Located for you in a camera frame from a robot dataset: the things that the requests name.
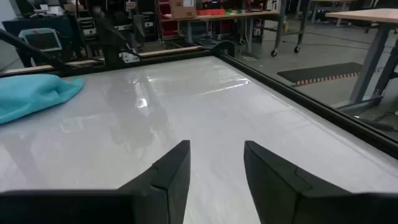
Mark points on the green plastic bins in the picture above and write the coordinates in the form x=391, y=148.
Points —
x=234, y=12

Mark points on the black striped-edge floor mat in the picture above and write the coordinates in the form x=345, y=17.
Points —
x=317, y=73

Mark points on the teal framed screen device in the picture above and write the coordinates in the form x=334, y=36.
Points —
x=42, y=40

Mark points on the wooden table board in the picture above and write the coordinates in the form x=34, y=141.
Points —
x=168, y=51

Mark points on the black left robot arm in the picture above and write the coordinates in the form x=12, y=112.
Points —
x=112, y=37

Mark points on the wooden top workbench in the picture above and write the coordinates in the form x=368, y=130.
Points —
x=236, y=15

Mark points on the wooden desk grey legs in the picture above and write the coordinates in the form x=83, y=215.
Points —
x=370, y=56

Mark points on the red shelf rack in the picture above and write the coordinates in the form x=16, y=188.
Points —
x=168, y=18

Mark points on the brown cardboard box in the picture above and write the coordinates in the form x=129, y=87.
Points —
x=183, y=8

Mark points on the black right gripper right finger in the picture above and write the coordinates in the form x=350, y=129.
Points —
x=273, y=193

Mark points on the blue terry towel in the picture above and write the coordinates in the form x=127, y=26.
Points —
x=31, y=93

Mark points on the red plastic bins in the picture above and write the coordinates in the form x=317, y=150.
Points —
x=211, y=12

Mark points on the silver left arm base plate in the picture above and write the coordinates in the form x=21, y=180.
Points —
x=129, y=57

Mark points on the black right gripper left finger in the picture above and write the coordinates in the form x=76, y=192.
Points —
x=168, y=186

